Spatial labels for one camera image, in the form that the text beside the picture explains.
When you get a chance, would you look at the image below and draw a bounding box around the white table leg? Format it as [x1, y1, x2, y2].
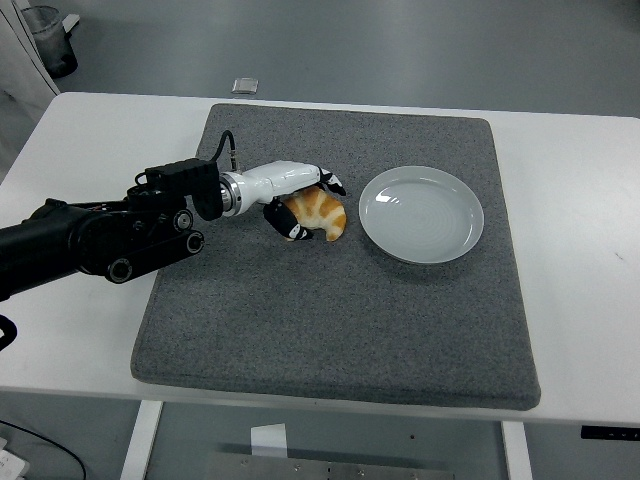
[501, 421, 534, 480]
[119, 399, 165, 480]

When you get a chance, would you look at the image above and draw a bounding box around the croissant bread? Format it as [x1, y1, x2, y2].
[282, 185, 348, 242]

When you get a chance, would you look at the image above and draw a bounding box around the black table control panel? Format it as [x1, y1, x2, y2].
[580, 425, 640, 442]

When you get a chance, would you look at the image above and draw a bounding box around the grey metal plate with screws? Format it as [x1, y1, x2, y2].
[203, 452, 456, 480]

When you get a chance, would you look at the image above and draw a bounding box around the grey felt mat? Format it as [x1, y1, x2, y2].
[129, 102, 542, 413]

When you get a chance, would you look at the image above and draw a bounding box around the black floor cable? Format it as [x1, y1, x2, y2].
[0, 418, 88, 480]

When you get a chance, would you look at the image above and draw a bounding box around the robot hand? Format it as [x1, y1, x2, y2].
[238, 160, 348, 244]

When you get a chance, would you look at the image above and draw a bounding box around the pale grey round plate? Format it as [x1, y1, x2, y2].
[358, 165, 486, 266]

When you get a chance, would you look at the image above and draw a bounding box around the white power strip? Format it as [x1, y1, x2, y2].
[0, 437, 29, 480]

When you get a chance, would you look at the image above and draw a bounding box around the mesh trash bin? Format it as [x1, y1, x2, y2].
[20, 5, 79, 79]

